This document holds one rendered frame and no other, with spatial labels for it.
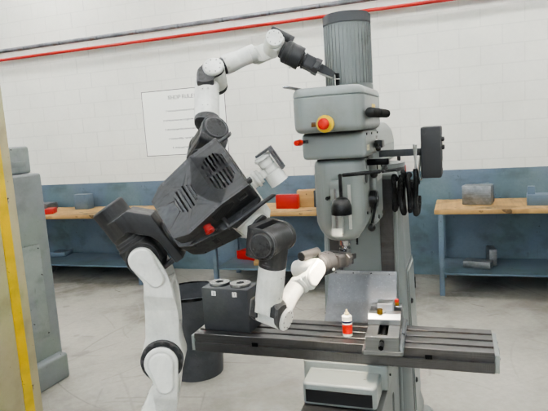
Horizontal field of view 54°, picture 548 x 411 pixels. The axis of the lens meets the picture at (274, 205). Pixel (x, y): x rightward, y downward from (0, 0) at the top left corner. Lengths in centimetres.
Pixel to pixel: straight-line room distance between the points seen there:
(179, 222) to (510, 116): 503
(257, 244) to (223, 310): 74
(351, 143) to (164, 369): 101
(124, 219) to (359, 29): 121
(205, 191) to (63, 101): 662
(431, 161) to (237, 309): 101
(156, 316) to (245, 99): 513
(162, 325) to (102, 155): 606
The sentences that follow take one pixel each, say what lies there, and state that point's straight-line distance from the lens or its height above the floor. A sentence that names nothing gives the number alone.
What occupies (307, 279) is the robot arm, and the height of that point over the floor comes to 122.
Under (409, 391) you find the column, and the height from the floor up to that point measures 48.
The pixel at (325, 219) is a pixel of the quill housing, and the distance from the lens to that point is 208.
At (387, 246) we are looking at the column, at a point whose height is 119.
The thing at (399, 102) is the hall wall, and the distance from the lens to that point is 631.
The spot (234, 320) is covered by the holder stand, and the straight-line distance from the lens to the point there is 233.
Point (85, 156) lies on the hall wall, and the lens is 798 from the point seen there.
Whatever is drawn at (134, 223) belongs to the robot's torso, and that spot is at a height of 148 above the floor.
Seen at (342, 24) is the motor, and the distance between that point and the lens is 231.
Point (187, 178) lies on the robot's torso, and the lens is 167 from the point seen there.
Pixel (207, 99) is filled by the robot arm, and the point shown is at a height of 187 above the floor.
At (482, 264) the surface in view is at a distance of 587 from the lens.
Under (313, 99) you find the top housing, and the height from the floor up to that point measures 185.
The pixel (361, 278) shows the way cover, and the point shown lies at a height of 104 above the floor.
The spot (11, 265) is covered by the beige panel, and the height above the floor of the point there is 116.
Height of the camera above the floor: 174
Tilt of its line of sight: 8 degrees down
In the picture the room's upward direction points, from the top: 4 degrees counter-clockwise
